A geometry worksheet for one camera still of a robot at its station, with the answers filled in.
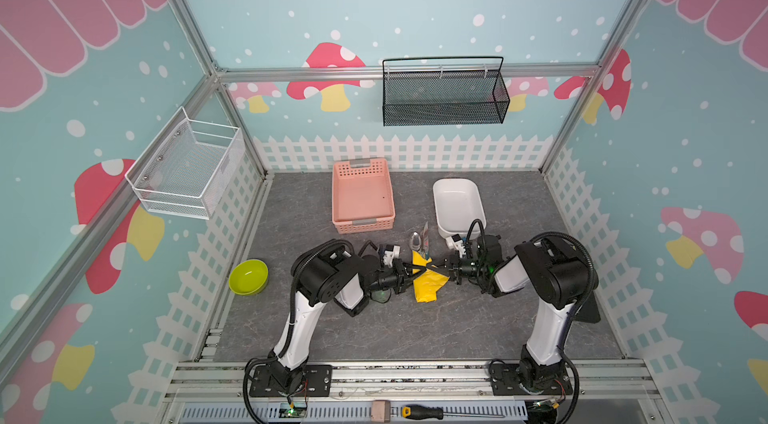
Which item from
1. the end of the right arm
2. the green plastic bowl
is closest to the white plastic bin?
the end of the right arm

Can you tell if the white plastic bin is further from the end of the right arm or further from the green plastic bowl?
the green plastic bowl

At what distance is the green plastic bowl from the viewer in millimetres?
884

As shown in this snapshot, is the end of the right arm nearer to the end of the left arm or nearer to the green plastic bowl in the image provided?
the end of the left arm
